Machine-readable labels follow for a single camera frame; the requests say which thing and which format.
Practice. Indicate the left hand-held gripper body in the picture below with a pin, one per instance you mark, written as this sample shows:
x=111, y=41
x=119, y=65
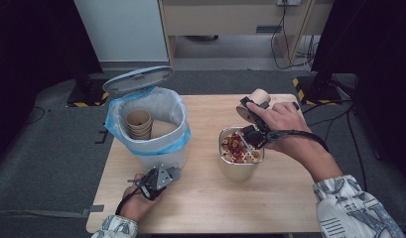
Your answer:
x=157, y=180

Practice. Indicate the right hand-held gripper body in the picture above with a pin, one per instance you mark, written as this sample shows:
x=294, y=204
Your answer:
x=256, y=135

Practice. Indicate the brown paper cup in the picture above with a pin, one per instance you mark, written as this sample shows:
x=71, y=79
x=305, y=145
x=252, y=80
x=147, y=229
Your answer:
x=258, y=96
x=162, y=128

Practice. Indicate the white trash bin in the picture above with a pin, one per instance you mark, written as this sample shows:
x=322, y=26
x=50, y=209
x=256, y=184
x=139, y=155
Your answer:
x=164, y=160

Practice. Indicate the red and tan food scraps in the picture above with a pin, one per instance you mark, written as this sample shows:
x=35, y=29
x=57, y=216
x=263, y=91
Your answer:
x=233, y=148

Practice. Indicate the stack of brown paper cups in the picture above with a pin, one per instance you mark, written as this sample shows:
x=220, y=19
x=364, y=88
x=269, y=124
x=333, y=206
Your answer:
x=138, y=124

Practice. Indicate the person's right hand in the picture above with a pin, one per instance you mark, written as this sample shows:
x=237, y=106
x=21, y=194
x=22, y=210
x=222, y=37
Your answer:
x=283, y=125

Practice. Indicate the person's left hand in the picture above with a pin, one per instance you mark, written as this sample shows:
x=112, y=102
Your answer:
x=137, y=205

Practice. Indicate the blue and white trash bag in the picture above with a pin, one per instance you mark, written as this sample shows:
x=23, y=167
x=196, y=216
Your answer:
x=177, y=139

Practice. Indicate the grey tape strip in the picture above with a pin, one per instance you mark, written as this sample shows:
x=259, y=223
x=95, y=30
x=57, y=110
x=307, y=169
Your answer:
x=94, y=209

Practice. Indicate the black stand base striped tape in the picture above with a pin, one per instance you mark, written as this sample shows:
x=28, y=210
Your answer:
x=88, y=95
x=319, y=89

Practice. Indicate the wooden desk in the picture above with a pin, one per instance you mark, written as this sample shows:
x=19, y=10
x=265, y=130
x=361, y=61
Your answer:
x=223, y=20

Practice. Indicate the grey trash bin lid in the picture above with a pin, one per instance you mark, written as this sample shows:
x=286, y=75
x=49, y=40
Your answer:
x=137, y=79

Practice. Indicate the white power outlet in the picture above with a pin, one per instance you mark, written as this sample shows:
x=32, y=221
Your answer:
x=289, y=2

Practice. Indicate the black curtain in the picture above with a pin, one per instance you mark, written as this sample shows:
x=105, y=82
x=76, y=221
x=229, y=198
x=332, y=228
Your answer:
x=376, y=49
x=31, y=66

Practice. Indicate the white cabinet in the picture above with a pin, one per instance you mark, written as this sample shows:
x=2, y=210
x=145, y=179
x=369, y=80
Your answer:
x=121, y=29

